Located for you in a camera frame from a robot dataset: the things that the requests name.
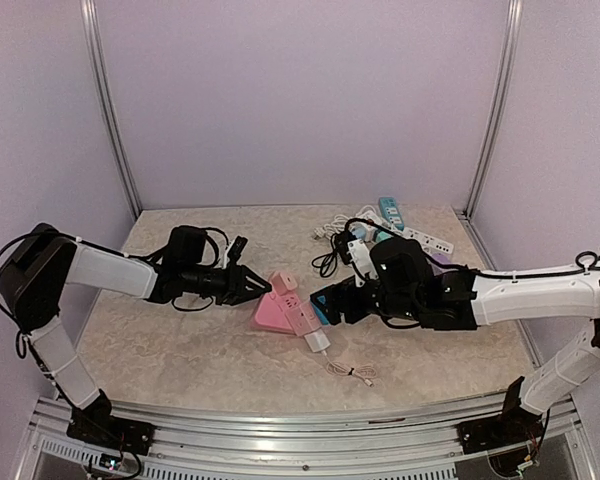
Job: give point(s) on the blue square plug adapter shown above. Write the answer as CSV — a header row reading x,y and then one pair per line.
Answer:
x,y
323,309

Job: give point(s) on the left aluminium post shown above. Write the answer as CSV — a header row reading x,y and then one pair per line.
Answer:
x,y
105,99

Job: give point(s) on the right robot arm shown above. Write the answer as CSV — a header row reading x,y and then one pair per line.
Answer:
x,y
490,297

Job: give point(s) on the white power strip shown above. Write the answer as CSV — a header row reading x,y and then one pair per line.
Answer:
x,y
429,243

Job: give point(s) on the pink cube socket adapter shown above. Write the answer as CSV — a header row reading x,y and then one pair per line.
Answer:
x,y
303,319

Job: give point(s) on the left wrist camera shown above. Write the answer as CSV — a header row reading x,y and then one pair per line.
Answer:
x,y
234,251

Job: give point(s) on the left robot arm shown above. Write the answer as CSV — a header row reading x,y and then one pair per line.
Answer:
x,y
35,269

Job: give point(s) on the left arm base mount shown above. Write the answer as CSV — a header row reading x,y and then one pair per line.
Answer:
x,y
119,434

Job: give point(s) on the light blue charger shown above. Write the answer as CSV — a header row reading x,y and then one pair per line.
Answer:
x,y
360,231

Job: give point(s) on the teal power strip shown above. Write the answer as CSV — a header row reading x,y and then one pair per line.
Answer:
x,y
389,210

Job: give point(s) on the purple power strip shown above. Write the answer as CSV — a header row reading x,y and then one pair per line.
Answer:
x,y
440,260

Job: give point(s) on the aluminium front rail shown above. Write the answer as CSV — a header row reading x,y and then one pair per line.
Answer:
x,y
390,444

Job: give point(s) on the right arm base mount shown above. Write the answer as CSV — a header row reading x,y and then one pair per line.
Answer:
x,y
492,433

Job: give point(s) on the small pink charger plug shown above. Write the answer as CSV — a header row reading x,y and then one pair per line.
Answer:
x,y
283,283

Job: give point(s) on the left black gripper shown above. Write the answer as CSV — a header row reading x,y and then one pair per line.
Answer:
x,y
237,274

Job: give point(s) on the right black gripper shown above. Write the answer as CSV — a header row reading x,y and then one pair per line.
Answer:
x,y
345,290

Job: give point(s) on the pink triangular power socket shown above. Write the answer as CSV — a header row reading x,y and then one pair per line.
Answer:
x,y
270,313

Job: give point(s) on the aluminium post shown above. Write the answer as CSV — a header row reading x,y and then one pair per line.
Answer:
x,y
105,99
497,108

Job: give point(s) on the mint green charger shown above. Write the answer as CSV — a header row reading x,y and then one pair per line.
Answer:
x,y
374,235

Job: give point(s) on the right aluminium post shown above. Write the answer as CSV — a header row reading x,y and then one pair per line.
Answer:
x,y
497,108

